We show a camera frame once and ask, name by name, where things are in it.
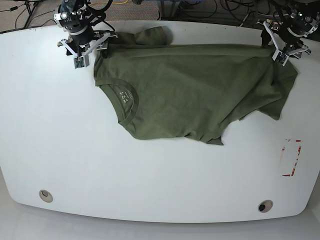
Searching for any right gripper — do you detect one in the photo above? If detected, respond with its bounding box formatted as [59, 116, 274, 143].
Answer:
[61, 24, 118, 59]

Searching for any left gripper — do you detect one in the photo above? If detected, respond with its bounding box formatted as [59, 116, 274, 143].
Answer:
[257, 19, 312, 59]

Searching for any green t-shirt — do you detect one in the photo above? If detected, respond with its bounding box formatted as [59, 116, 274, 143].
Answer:
[93, 26, 298, 145]

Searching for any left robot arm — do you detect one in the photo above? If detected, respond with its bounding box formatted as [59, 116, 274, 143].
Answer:
[258, 0, 320, 65]

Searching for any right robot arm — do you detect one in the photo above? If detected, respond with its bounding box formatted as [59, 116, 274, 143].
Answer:
[53, 0, 117, 68]

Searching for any black tripod stand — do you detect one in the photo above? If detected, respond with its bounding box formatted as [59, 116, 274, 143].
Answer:
[23, 0, 42, 29]

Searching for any red tape rectangle marking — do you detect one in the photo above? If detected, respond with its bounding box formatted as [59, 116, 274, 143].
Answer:
[279, 139, 303, 177]

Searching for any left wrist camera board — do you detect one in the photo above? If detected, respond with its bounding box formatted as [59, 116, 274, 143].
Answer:
[272, 49, 289, 66]

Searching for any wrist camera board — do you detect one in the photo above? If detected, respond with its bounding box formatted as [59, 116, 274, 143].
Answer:
[73, 55, 90, 69]
[272, 49, 289, 66]

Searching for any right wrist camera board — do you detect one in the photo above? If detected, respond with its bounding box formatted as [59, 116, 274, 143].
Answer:
[73, 55, 90, 69]

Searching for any yellow cable on floor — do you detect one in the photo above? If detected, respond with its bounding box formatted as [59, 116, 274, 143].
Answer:
[98, 1, 130, 6]

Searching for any left table cable grommet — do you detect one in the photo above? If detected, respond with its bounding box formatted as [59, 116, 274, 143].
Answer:
[39, 189, 53, 203]

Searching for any table cable grommet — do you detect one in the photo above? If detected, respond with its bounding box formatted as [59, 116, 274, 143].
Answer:
[39, 189, 53, 203]
[257, 199, 273, 213]

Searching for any right table cable grommet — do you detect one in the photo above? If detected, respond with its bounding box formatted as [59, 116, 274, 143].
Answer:
[257, 199, 273, 213]

